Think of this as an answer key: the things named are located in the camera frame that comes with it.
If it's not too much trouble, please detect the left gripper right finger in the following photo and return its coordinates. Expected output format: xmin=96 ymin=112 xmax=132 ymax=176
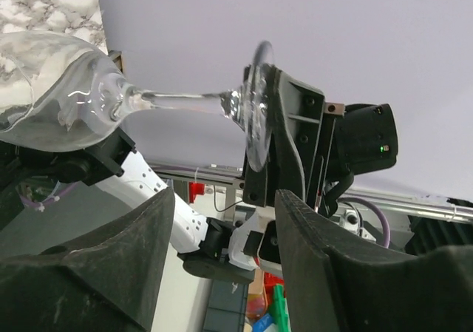
xmin=275 ymin=190 xmax=472 ymax=331

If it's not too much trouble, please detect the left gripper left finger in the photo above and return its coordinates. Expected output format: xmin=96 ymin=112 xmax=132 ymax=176
xmin=1 ymin=189 xmax=174 ymax=331

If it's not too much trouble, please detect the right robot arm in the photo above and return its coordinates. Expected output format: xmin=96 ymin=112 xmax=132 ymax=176
xmin=1 ymin=67 xmax=398 ymax=283

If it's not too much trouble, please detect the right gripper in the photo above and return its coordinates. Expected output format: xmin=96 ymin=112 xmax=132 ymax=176
xmin=243 ymin=69 xmax=345 ymax=214

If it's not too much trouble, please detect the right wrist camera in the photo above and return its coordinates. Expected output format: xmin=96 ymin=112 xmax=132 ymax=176
xmin=338 ymin=209 xmax=376 ymax=243

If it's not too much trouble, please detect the clear wine glass back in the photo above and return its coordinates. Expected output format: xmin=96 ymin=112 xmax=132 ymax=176
xmin=1 ymin=30 xmax=273 ymax=172

